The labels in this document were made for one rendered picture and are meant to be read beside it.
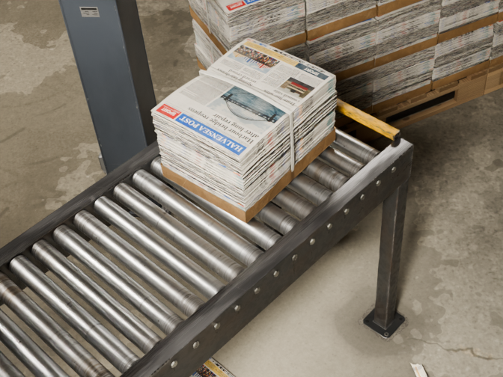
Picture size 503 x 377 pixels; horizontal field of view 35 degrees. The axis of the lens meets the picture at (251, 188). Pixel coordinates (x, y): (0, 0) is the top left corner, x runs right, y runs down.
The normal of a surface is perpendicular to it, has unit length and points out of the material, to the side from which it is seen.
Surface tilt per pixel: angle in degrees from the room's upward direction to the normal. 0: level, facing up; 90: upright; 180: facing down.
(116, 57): 90
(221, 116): 1
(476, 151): 0
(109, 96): 90
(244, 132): 2
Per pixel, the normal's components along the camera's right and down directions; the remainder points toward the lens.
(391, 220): -0.69, 0.54
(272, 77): -0.07, -0.67
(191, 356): 0.72, 0.46
